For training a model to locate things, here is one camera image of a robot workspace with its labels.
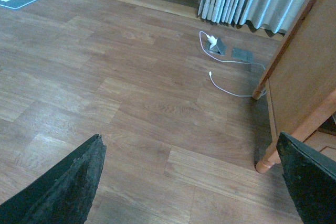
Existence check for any wooden two-drawer nightstand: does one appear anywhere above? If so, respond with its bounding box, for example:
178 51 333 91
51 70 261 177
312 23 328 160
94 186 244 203
253 0 335 173

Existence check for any white charger plug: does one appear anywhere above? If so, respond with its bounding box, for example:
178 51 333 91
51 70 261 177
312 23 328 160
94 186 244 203
207 35 217 45

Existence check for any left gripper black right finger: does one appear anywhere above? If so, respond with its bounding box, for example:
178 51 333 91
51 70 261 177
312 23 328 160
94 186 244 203
277 132 335 223

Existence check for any white charging cable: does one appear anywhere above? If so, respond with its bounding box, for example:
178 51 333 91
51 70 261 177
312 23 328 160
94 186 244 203
198 30 267 97

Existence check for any open metal floor socket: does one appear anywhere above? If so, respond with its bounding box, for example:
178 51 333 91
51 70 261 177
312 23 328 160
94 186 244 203
206 37 227 56

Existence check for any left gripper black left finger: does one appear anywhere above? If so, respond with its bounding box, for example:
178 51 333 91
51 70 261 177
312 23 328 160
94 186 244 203
1 134 106 223

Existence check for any wooden drawer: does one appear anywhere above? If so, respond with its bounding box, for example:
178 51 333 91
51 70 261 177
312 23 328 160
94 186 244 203
306 115 335 161

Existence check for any closed metal floor socket cover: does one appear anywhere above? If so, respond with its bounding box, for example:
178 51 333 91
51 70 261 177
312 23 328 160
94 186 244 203
232 48 254 62

